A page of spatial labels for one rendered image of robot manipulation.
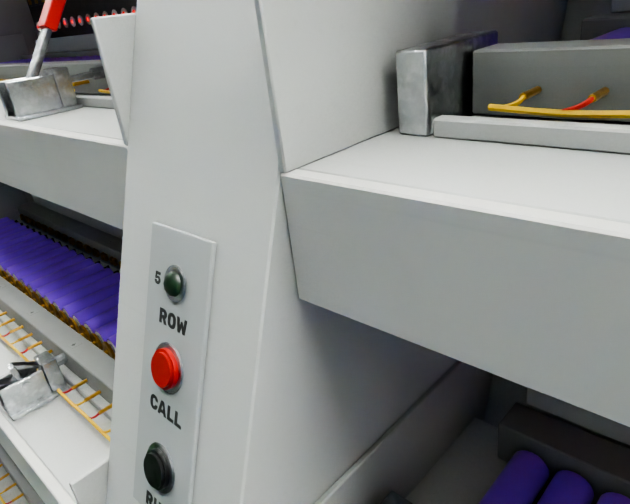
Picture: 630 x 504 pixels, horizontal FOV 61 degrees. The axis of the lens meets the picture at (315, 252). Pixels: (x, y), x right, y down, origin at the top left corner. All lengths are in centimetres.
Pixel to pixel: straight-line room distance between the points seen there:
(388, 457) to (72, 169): 21
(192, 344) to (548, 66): 15
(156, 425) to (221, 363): 5
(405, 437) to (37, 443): 24
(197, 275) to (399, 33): 11
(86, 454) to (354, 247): 26
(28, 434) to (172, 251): 23
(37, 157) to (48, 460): 18
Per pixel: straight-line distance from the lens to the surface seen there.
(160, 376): 22
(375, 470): 26
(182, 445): 22
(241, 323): 18
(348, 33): 18
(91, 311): 49
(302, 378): 20
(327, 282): 17
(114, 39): 24
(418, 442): 29
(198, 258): 20
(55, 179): 34
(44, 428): 41
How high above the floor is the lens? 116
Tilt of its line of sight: 11 degrees down
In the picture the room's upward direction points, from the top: 7 degrees clockwise
